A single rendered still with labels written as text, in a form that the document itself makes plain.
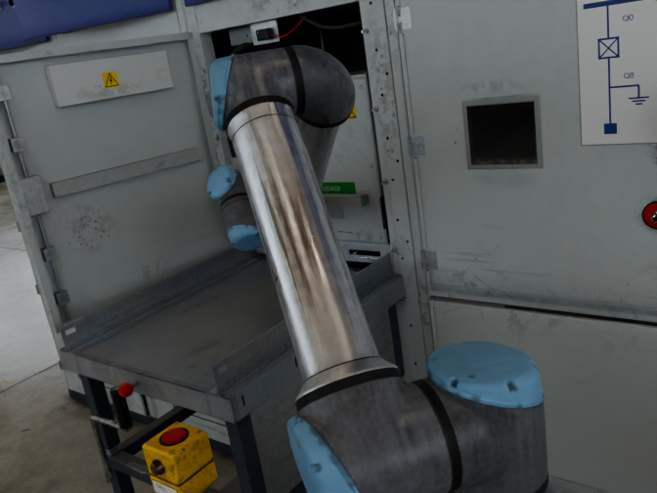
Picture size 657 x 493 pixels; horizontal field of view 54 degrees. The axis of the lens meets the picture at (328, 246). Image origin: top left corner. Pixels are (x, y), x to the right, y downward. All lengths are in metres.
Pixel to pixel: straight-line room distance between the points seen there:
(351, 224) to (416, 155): 0.35
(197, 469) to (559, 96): 1.02
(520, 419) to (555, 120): 0.78
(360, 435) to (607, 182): 0.87
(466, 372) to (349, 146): 1.06
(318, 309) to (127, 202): 1.20
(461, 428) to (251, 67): 0.63
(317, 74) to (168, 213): 1.08
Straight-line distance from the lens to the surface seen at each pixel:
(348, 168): 1.84
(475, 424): 0.87
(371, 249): 1.86
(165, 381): 1.47
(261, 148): 0.99
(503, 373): 0.88
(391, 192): 1.73
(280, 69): 1.08
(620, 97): 1.45
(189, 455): 1.13
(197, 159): 2.09
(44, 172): 1.91
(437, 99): 1.59
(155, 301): 1.91
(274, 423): 1.48
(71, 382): 3.47
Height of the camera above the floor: 1.48
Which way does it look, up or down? 17 degrees down
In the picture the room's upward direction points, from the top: 9 degrees counter-clockwise
